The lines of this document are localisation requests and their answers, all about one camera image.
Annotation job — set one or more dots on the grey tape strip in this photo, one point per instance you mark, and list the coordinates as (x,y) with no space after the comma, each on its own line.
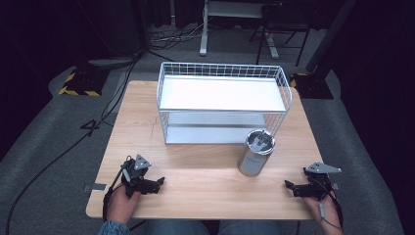
(96,187)

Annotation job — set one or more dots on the person's right hand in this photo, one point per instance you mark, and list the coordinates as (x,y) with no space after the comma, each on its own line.
(328,212)

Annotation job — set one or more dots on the person's leg in jeans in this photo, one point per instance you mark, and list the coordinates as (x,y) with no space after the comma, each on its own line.
(177,228)
(251,228)

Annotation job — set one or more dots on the silver metal can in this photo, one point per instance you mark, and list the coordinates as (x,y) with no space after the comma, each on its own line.
(256,156)

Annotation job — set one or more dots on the person's left leg in jeans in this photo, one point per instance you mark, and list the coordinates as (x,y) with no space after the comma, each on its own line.
(177,228)

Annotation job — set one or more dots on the black stand base striped edge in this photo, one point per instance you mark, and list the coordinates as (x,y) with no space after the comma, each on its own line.
(83,81)
(311,86)

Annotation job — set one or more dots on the white desk frame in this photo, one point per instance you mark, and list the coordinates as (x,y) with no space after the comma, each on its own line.
(208,19)

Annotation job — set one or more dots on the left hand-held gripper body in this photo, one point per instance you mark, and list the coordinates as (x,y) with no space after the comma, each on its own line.
(133,173)

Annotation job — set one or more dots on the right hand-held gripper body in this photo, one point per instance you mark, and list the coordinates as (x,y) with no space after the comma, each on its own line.
(319,186)

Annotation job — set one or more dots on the black slanted pole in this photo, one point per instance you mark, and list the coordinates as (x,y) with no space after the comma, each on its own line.
(329,36)

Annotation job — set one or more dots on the person's right leg in jeans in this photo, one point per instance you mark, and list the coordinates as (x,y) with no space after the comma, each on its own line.
(251,228)

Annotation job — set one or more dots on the person's left hand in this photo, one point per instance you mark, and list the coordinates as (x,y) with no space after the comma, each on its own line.
(120,205)

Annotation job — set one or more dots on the black chair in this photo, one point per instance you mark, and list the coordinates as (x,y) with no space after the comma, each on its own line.
(282,23)

